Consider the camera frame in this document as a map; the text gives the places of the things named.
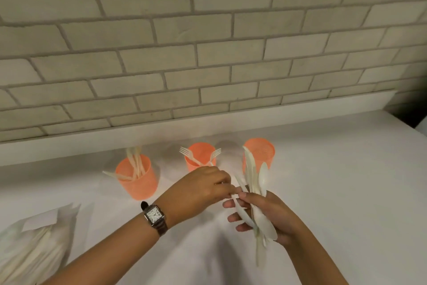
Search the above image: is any bunch of mixed plastic cutlery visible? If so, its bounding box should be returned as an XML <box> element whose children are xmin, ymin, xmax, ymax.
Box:
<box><xmin>232</xmin><ymin>145</ymin><xmax>278</xmax><ymax>268</ymax></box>

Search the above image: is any person's left hand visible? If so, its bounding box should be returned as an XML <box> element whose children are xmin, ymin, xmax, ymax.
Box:
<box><xmin>156</xmin><ymin>165</ymin><xmax>246</xmax><ymax>228</ymax></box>

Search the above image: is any orange mesh plastic cup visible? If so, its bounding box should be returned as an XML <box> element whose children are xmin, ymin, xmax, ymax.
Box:
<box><xmin>115</xmin><ymin>154</ymin><xmax>158</xmax><ymax>201</ymax></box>
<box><xmin>184</xmin><ymin>142</ymin><xmax>218</xmax><ymax>174</ymax></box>
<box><xmin>242</xmin><ymin>138</ymin><xmax>276</xmax><ymax>175</ymax></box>

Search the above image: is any person's left forearm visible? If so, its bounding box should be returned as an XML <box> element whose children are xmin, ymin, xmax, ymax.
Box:
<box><xmin>40</xmin><ymin>218</ymin><xmax>161</xmax><ymax>285</ymax></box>

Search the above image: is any brown strap wristwatch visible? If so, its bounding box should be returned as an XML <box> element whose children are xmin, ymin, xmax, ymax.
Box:
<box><xmin>140</xmin><ymin>201</ymin><xmax>169</xmax><ymax>237</ymax></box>

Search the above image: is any translucent black print plastic bag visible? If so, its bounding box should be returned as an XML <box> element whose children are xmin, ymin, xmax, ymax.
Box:
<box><xmin>0</xmin><ymin>203</ymin><xmax>82</xmax><ymax>285</ymax></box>

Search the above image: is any person's right hand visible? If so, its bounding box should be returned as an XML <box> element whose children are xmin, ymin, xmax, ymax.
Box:
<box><xmin>222</xmin><ymin>190</ymin><xmax>304</xmax><ymax>247</ymax></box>

